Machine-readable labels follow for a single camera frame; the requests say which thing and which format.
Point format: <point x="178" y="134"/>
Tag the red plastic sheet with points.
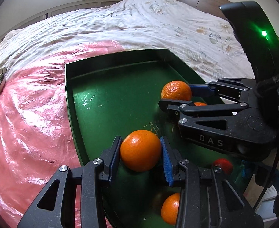
<point x="35" y="123"/>

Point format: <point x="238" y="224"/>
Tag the orange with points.
<point x="170" y="209"/>
<point x="199" y="104"/>
<point x="140" y="150"/>
<point x="176" y="90"/>

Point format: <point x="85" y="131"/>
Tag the white cabinet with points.
<point x="267" y="203"/>

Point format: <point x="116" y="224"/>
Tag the floral white bed quilt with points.
<point x="130" y="23"/>

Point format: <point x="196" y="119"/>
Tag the red plum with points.
<point x="222" y="165"/>

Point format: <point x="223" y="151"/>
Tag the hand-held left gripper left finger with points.
<point x="115" y="158"/>

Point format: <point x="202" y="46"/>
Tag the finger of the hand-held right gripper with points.
<point x="175" y="104"/>
<point x="201" y="90"/>

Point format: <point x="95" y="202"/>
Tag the green cardboard tray box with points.
<point x="120" y="104"/>

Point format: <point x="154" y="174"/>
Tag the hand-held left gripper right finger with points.
<point x="166" y="163"/>

